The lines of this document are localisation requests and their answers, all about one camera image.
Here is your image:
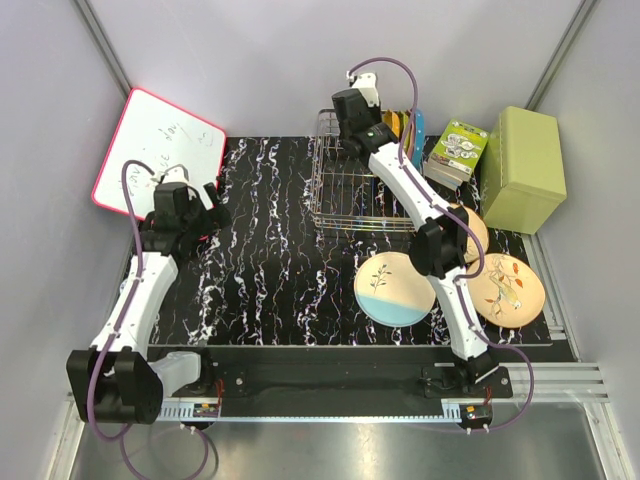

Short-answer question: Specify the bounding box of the cream and blue plate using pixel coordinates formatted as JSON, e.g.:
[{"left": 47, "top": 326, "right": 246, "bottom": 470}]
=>
[{"left": 354, "top": 252, "right": 436, "bottom": 328}]

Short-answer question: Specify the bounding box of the beige leaf plate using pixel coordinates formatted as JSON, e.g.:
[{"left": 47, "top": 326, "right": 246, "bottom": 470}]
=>
[{"left": 464, "top": 206, "right": 489, "bottom": 264}]

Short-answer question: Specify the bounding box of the beige bird plate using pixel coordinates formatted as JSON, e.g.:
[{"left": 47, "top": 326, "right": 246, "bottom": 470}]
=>
[{"left": 468, "top": 253, "right": 546, "bottom": 329}]

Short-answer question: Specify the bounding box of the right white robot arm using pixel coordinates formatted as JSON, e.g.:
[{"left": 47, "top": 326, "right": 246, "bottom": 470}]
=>
[{"left": 332, "top": 88, "right": 498, "bottom": 397}]

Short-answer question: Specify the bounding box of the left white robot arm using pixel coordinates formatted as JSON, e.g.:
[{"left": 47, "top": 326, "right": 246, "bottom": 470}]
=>
[{"left": 66, "top": 181, "right": 229, "bottom": 426}]

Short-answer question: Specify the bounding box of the yellow plate in rack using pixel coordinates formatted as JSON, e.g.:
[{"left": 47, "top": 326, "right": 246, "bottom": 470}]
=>
[{"left": 382, "top": 110, "right": 401, "bottom": 139}]

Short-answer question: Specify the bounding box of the pink plate in rack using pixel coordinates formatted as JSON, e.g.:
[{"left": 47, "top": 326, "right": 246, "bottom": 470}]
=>
[{"left": 402, "top": 110, "right": 415, "bottom": 161}]

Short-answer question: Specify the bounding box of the blue plate in rack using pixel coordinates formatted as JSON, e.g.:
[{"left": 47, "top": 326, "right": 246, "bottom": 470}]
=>
[{"left": 411, "top": 109, "right": 426, "bottom": 172}]

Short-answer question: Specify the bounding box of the pink-framed whiteboard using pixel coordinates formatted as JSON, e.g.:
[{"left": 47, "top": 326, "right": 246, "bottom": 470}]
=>
[{"left": 92, "top": 88, "right": 226, "bottom": 219}]

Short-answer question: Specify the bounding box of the green cover book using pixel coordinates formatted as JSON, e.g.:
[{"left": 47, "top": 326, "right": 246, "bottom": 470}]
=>
[{"left": 423, "top": 119, "right": 489, "bottom": 190}]

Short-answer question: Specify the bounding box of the green metal tin box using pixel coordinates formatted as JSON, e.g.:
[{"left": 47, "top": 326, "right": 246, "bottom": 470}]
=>
[{"left": 480, "top": 106, "right": 567, "bottom": 235}]

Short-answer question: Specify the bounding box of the left small circuit board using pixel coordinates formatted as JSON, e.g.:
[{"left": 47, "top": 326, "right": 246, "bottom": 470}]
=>
[{"left": 193, "top": 403, "right": 221, "bottom": 418}]

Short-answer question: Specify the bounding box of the small circuit board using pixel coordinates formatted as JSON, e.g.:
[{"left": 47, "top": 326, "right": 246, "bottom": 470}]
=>
[
  {"left": 193, "top": 403, "right": 221, "bottom": 418},
  {"left": 462, "top": 404, "right": 493, "bottom": 425}
]

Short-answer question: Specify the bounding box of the black base bar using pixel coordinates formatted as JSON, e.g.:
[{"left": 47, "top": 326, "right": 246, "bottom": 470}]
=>
[{"left": 151, "top": 345, "right": 513, "bottom": 400}]

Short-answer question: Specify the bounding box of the right small circuit board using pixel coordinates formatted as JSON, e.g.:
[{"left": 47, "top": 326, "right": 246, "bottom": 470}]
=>
[{"left": 462, "top": 404, "right": 493, "bottom": 425}]

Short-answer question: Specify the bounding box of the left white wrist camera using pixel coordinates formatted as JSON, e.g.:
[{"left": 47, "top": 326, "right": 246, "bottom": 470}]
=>
[{"left": 151, "top": 164, "right": 190, "bottom": 185}]

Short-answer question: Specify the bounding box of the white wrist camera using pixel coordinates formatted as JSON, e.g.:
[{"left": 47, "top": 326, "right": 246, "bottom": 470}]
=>
[
  {"left": 151, "top": 164, "right": 190, "bottom": 185},
  {"left": 347, "top": 72, "right": 380, "bottom": 107}
]

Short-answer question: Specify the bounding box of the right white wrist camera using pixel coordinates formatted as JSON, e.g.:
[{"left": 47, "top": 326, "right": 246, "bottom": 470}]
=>
[{"left": 347, "top": 72, "right": 380, "bottom": 107}]

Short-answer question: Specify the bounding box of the metal wire dish rack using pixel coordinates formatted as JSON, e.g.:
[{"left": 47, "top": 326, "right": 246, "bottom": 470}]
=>
[{"left": 309, "top": 109, "right": 413, "bottom": 233}]

